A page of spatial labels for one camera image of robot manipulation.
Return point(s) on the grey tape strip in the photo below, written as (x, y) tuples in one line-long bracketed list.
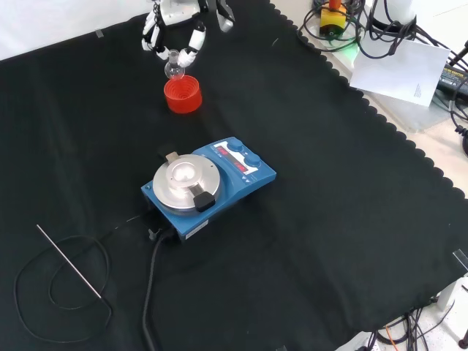
[(99, 33)]

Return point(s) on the black tripod leg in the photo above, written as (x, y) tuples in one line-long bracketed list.
[(460, 55)]

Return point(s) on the yellow stop button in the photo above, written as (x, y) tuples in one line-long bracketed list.
[(332, 20)]

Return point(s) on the black power adapter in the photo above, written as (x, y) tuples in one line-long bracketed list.
[(455, 78)]

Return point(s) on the clear glass round-bottom flask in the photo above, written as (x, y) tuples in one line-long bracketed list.
[(174, 69)]

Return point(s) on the pale grey board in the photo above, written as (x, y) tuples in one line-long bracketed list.
[(406, 115)]

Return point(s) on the blue heater with steel plate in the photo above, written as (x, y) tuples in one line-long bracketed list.
[(204, 190)]

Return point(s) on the white table bracket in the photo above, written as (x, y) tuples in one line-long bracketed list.
[(453, 292)]

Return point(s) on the white paper sheet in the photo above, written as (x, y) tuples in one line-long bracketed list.
[(398, 73)]

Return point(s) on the black bench cloth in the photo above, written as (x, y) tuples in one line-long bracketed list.
[(292, 256)]

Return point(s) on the thin steel probe rod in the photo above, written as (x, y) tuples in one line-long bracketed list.
[(69, 261)]

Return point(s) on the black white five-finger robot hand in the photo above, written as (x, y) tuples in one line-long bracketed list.
[(177, 12)]

